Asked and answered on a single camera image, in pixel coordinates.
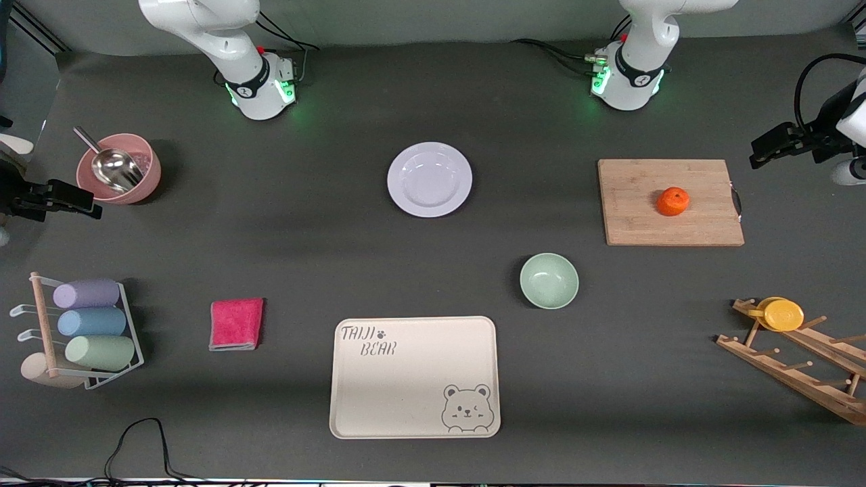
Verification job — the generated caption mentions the blue cup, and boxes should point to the blue cup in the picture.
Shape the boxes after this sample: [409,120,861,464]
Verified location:
[57,307,127,338]

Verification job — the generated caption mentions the beige cup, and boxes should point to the beige cup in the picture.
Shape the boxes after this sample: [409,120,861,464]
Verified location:
[20,352,89,390]

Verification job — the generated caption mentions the green cup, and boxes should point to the green cup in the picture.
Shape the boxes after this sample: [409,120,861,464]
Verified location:
[65,335,136,372]

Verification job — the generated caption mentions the black left arm base cable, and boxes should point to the black left arm base cable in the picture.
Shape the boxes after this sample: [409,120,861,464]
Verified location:
[511,17,633,75]

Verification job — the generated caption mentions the pink bowl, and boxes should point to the pink bowl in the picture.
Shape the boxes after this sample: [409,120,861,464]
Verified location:
[76,133,162,205]

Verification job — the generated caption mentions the white wire cup rack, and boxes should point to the white wire cup rack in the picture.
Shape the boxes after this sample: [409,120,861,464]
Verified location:
[9,272,145,391]

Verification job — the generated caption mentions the purple cup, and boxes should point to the purple cup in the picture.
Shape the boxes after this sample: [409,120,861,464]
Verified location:
[53,279,121,310]

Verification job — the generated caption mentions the black metal rail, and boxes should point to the black metal rail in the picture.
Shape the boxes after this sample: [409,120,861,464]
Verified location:
[7,0,72,55]

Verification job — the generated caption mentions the white round plate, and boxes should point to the white round plate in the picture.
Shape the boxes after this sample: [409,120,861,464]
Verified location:
[387,141,473,218]

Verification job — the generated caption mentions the pink folded cloth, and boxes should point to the pink folded cloth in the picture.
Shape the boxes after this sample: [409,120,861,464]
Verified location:
[208,298,265,352]

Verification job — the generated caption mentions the wooden cutting board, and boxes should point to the wooden cutting board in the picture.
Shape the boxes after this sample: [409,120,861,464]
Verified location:
[597,159,746,247]

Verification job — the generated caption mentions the light green bowl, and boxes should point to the light green bowl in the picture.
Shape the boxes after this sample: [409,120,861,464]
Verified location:
[520,252,580,310]

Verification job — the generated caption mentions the wooden mug rack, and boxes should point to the wooden mug rack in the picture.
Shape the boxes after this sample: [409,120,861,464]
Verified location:
[716,298,866,427]

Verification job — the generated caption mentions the black arm base cable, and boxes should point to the black arm base cable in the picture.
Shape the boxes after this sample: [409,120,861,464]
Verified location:
[511,17,633,75]
[254,10,320,85]

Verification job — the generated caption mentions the metal scoop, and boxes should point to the metal scoop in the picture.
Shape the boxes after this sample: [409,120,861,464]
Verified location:
[73,126,145,195]

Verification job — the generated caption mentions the orange fruit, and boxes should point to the orange fruit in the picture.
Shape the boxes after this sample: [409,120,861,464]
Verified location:
[656,187,691,217]

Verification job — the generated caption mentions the black floor cable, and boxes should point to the black floor cable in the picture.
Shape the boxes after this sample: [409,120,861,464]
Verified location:
[0,417,224,487]

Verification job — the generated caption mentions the black right arm base cable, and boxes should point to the black right arm base cable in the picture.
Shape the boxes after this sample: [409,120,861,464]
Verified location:
[254,10,320,85]

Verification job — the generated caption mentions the beige bear print tray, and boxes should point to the beige bear print tray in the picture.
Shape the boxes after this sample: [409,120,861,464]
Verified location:
[329,315,502,440]

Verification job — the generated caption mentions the yellow mug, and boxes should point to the yellow mug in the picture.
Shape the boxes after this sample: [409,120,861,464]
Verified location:
[748,296,805,332]

